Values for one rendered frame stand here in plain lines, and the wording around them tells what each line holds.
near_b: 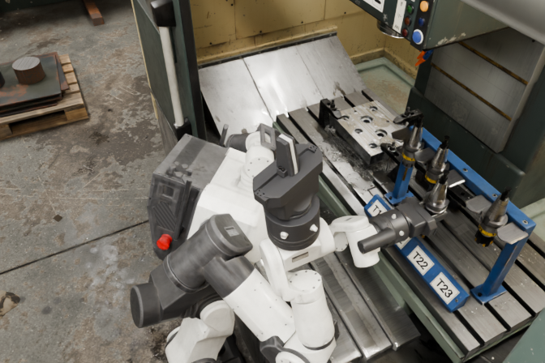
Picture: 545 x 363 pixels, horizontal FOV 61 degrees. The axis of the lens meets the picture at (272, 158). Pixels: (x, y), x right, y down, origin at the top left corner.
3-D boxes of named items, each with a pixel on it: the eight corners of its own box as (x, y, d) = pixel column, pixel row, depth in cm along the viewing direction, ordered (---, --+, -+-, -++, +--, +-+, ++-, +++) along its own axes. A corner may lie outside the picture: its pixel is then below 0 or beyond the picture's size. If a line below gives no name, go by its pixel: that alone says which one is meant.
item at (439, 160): (449, 167, 135) (455, 149, 131) (436, 170, 134) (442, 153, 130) (439, 157, 138) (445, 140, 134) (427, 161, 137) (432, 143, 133)
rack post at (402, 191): (392, 206, 167) (408, 143, 148) (383, 196, 171) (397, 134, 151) (414, 197, 171) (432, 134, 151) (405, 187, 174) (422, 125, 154)
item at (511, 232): (507, 246, 116) (508, 245, 116) (491, 232, 120) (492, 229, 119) (527, 237, 119) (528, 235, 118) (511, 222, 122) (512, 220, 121)
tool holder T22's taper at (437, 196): (448, 203, 124) (455, 185, 120) (432, 206, 123) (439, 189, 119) (439, 192, 127) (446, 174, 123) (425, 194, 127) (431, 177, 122)
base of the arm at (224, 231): (194, 309, 93) (155, 269, 93) (209, 280, 106) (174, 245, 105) (247, 264, 90) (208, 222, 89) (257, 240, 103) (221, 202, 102)
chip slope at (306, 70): (245, 182, 216) (242, 139, 198) (197, 106, 260) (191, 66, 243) (400, 130, 245) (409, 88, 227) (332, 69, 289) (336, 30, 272)
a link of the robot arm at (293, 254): (277, 249, 71) (282, 287, 79) (339, 224, 74) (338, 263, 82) (251, 198, 79) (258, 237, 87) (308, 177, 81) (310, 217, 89)
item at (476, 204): (474, 216, 124) (475, 215, 123) (461, 203, 127) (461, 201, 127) (495, 207, 126) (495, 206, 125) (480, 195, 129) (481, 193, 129)
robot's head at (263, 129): (241, 164, 106) (256, 139, 103) (241, 144, 113) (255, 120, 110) (265, 174, 108) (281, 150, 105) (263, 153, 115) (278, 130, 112)
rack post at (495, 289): (482, 305, 138) (517, 244, 118) (469, 291, 142) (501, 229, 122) (506, 292, 141) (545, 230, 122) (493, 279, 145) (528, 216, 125)
